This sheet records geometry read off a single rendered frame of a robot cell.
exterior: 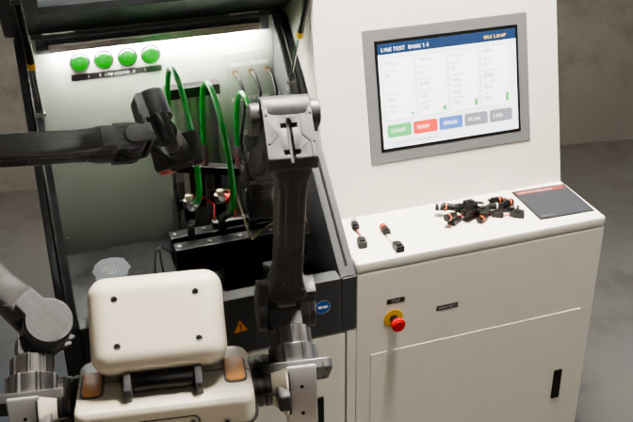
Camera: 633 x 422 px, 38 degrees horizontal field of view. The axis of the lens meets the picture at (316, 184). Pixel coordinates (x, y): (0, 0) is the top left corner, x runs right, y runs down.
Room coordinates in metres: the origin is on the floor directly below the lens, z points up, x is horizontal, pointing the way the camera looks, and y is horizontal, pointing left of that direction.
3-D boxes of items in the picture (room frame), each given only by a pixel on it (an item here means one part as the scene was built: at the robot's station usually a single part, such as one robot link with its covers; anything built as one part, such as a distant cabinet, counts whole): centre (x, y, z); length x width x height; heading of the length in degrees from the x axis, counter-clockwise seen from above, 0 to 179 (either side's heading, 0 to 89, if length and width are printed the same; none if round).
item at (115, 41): (2.27, 0.40, 1.43); 0.54 x 0.03 x 0.02; 108
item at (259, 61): (2.34, 0.17, 1.20); 0.13 x 0.03 x 0.31; 108
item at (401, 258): (2.10, -0.39, 0.96); 0.70 x 0.22 x 0.03; 108
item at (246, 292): (1.79, 0.24, 0.87); 0.62 x 0.04 x 0.16; 108
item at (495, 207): (2.11, -0.43, 1.01); 0.23 x 0.11 x 0.06; 108
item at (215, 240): (2.06, 0.21, 0.91); 0.34 x 0.10 x 0.15; 108
